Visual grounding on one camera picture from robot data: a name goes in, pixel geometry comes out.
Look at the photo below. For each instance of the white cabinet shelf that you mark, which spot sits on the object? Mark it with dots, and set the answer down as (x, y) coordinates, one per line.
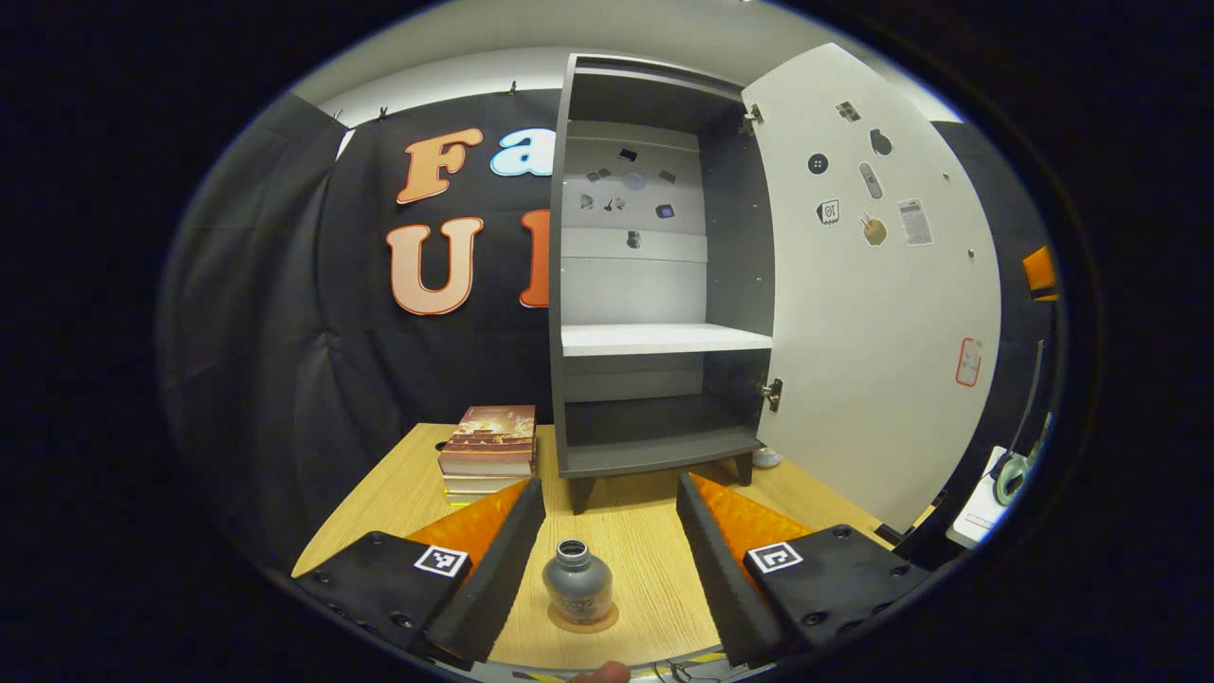
(664, 339)

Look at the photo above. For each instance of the grey cabinet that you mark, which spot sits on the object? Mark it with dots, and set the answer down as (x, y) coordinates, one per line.
(654, 446)

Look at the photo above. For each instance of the small white object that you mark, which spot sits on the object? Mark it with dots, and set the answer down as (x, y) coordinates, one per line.
(766, 458)

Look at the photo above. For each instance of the metal cabinet door hinge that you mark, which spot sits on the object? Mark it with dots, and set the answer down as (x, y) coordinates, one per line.
(772, 394)
(752, 118)

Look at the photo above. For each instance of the white cabinet door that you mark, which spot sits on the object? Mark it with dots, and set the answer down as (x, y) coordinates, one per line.
(873, 379)

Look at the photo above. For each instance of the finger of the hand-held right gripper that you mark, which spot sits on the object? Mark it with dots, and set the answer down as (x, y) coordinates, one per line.
(1039, 273)

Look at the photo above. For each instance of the reddish cover book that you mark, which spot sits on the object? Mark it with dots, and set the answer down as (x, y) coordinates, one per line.
(488, 436)

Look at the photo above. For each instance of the silver bottle with pink label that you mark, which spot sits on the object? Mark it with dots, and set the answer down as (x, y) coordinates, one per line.
(579, 588)

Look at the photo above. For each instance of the pale book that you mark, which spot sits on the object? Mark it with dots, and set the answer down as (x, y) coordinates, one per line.
(474, 499)
(484, 484)

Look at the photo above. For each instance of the green tape roll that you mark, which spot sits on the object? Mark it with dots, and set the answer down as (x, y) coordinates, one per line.
(1007, 479)

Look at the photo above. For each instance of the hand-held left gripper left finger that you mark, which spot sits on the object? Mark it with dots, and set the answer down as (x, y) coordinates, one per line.
(493, 579)

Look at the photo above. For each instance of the black backdrop cloth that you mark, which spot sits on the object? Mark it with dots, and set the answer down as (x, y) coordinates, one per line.
(285, 332)

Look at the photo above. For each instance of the round cork coaster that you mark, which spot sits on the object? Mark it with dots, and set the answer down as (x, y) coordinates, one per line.
(607, 621)

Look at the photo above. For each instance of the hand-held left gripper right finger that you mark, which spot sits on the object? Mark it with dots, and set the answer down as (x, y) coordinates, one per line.
(726, 588)

